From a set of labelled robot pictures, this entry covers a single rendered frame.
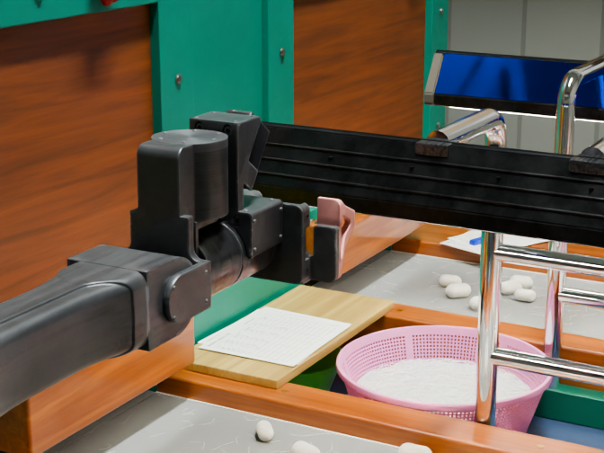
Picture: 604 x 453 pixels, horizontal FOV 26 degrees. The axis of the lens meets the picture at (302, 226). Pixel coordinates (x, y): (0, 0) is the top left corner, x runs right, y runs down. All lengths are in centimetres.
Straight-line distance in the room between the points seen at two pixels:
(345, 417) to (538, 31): 199
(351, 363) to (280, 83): 40
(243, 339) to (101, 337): 83
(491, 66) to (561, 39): 153
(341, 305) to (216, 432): 37
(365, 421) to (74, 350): 69
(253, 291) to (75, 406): 47
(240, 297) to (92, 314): 92
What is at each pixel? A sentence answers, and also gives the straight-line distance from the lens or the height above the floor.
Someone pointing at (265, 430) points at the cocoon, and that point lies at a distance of 148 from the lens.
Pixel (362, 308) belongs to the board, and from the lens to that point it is 179.
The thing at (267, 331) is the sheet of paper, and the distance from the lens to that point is 170.
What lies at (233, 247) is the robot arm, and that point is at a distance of 99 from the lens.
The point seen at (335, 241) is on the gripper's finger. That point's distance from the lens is 105.
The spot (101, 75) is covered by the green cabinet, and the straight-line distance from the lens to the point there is 147.
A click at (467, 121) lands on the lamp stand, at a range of 130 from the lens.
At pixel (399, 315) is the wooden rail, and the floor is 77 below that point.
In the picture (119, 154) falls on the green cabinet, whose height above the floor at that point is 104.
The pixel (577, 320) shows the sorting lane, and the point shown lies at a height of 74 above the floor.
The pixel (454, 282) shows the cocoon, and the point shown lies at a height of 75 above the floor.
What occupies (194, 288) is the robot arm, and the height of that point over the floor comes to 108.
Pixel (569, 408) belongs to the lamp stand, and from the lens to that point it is 172.
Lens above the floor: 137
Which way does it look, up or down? 16 degrees down
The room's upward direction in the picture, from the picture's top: straight up
